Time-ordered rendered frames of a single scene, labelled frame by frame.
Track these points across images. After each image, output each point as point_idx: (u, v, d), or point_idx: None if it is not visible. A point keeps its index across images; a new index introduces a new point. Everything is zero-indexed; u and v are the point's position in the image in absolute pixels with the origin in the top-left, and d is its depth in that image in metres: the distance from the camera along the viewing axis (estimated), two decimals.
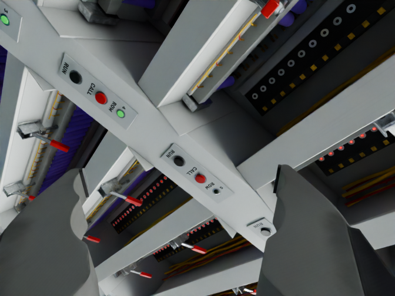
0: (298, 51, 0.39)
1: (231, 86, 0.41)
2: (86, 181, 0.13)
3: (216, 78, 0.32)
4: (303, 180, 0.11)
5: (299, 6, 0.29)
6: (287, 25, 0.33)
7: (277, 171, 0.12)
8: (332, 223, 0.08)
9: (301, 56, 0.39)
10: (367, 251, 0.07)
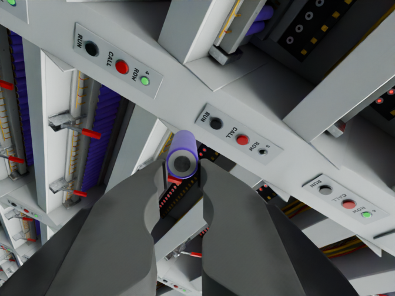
0: None
1: (261, 30, 0.35)
2: (167, 174, 0.14)
3: (245, 16, 0.28)
4: (222, 171, 0.11)
5: None
6: None
7: (198, 167, 0.12)
8: (254, 205, 0.09)
9: None
10: (284, 221, 0.08)
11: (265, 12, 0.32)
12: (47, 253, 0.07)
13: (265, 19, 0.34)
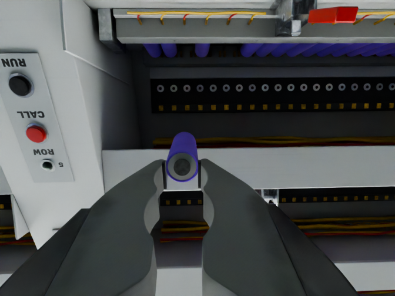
0: (225, 84, 0.37)
1: (153, 56, 0.31)
2: (167, 174, 0.14)
3: (166, 31, 0.23)
4: (223, 171, 0.11)
5: (272, 49, 0.28)
6: (245, 54, 0.31)
7: (198, 167, 0.12)
8: (254, 205, 0.09)
9: (224, 89, 0.37)
10: (285, 221, 0.08)
11: (173, 49, 0.29)
12: (47, 253, 0.07)
13: (165, 53, 0.30)
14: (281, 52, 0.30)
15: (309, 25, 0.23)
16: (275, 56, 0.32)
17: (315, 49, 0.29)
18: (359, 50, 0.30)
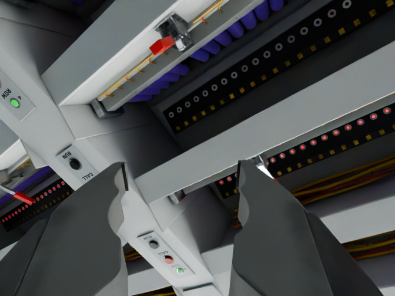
0: (212, 85, 0.43)
1: (147, 100, 0.42)
2: (127, 175, 0.13)
3: (126, 91, 0.33)
4: (262, 173, 0.11)
5: (210, 48, 0.33)
6: (202, 60, 0.37)
7: (238, 167, 0.12)
8: (292, 211, 0.09)
9: (213, 89, 0.43)
10: (324, 233, 0.08)
11: (151, 90, 0.39)
12: (3, 272, 0.07)
13: (151, 94, 0.41)
14: (223, 43, 0.34)
15: (205, 26, 0.28)
16: (226, 45, 0.36)
17: (246, 23, 0.32)
18: None
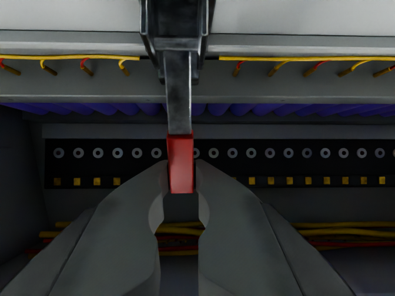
0: (155, 148, 0.25)
1: (36, 114, 0.22)
2: None
3: None
4: (217, 171, 0.11)
5: (197, 107, 0.19)
6: None
7: (193, 168, 0.12)
8: (249, 204, 0.09)
9: (154, 155, 0.25)
10: (280, 221, 0.08)
11: (50, 106, 0.19)
12: (52, 252, 0.07)
13: (49, 110, 0.21)
14: (217, 111, 0.20)
15: (230, 77, 0.14)
16: (214, 114, 0.22)
17: (265, 108, 0.20)
18: (331, 110, 0.21)
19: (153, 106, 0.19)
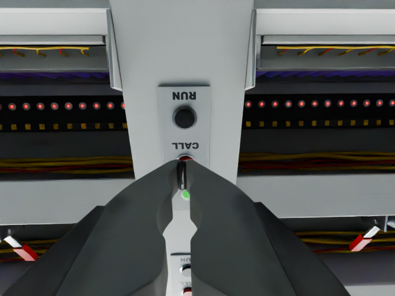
0: (314, 100, 0.36)
1: None
2: (182, 174, 0.13)
3: (301, 62, 0.24)
4: (208, 171, 0.11)
5: (379, 72, 0.29)
6: (343, 75, 0.32)
7: (184, 168, 0.12)
8: (240, 204, 0.09)
9: (313, 105, 0.36)
10: (271, 219, 0.08)
11: (283, 71, 0.29)
12: (62, 248, 0.07)
13: (268, 74, 0.31)
14: (383, 74, 0.31)
15: None
16: (371, 76, 0.33)
17: None
18: None
19: (346, 71, 0.30)
